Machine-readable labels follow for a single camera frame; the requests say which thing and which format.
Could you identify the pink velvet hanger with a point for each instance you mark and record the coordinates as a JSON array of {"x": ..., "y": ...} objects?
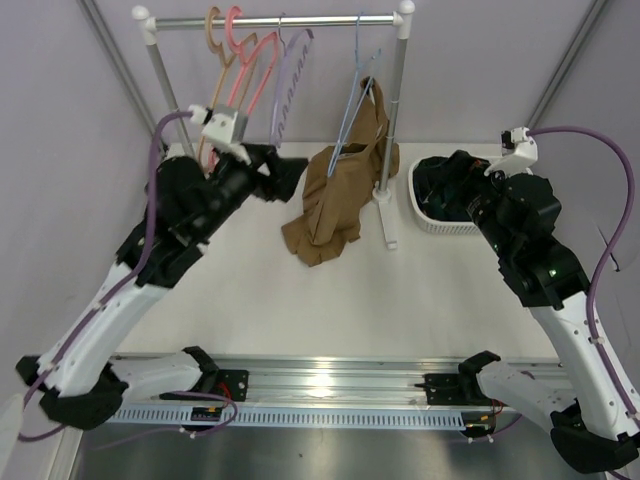
[{"x": 269, "y": 40}]

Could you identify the tan velvet hanger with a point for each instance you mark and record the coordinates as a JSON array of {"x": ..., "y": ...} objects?
[{"x": 227, "y": 58}]

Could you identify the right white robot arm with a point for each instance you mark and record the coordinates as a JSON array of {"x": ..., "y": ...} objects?
[{"x": 593, "y": 428}]

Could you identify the purple notched hanger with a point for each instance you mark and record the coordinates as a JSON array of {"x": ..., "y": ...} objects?
[{"x": 295, "y": 53}]

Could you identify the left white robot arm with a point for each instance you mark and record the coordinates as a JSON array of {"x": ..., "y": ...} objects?
[{"x": 82, "y": 383}]

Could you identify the dark green plaid garment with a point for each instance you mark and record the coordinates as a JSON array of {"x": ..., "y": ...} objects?
[{"x": 426, "y": 175}]

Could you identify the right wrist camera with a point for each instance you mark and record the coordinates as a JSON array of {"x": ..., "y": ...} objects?
[{"x": 519, "y": 152}]

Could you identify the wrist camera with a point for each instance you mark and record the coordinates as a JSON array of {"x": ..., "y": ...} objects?
[
  {"x": 224, "y": 127},
  {"x": 519, "y": 152}
]

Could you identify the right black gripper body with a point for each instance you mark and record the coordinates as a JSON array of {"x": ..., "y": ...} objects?
[{"x": 479, "y": 195}]

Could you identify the light blue wire hanger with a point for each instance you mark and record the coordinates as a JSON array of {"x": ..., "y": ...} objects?
[{"x": 357, "y": 80}]

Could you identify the metal clothes rack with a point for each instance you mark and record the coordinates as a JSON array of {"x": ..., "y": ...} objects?
[{"x": 400, "y": 19}]

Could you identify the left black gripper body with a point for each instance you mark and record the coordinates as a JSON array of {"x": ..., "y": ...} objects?
[{"x": 235, "y": 182}]

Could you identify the aluminium mounting rail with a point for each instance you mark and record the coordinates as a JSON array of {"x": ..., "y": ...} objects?
[{"x": 334, "y": 383}]

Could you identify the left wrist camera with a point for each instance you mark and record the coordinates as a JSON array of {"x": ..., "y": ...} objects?
[{"x": 224, "y": 127}]

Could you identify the slotted cable duct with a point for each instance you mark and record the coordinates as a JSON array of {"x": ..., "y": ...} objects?
[{"x": 289, "y": 417}]

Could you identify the tan skirt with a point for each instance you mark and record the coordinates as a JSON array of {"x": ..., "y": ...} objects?
[{"x": 331, "y": 203}]

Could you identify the white laundry basket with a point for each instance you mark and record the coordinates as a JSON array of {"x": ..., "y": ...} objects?
[{"x": 434, "y": 226}]

